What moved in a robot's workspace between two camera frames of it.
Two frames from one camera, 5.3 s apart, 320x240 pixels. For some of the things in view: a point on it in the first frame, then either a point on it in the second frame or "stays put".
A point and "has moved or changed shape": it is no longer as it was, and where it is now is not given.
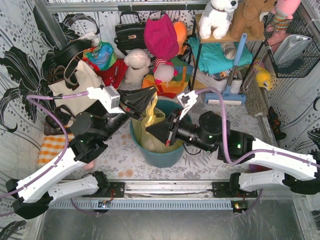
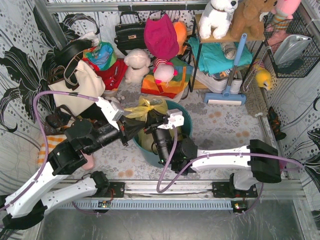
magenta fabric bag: [161, 37] stays put
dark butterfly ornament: [275, 122] stays put
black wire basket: [293, 49] stays put
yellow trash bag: [148, 141] has moved or changed shape
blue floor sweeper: [227, 97] stays put
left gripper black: [127, 107] → [123, 132]
